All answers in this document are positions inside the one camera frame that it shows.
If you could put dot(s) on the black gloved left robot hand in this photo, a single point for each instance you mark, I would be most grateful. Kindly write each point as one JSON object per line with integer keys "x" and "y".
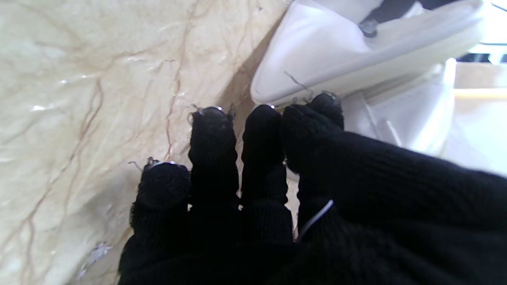
{"x": 400, "y": 8}

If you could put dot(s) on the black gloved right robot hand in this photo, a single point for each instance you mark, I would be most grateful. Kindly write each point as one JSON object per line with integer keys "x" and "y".
{"x": 356, "y": 198}

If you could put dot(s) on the white zip tie loop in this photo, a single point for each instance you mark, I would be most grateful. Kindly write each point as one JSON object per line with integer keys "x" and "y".
{"x": 315, "y": 219}

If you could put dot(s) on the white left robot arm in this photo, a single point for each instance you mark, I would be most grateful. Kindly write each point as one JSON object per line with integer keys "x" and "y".
{"x": 356, "y": 59}

